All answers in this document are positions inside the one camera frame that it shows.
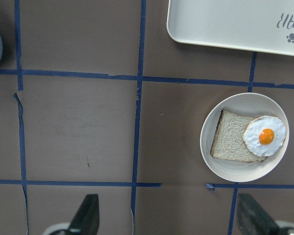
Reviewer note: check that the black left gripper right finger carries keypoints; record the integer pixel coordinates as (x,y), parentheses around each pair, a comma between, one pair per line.
(252,219)

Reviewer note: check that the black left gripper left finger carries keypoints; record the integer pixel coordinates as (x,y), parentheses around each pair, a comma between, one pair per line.
(86,219)

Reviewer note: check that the bread slice on plate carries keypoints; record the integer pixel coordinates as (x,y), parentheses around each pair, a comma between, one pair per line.
(228,143)

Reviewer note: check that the cream round plate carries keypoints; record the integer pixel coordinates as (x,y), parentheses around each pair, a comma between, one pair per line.
(244,104)

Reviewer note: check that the fried egg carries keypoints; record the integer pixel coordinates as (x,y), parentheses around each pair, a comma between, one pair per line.
(264,135)

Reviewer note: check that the cream bear tray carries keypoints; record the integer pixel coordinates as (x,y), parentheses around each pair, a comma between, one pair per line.
(253,25)

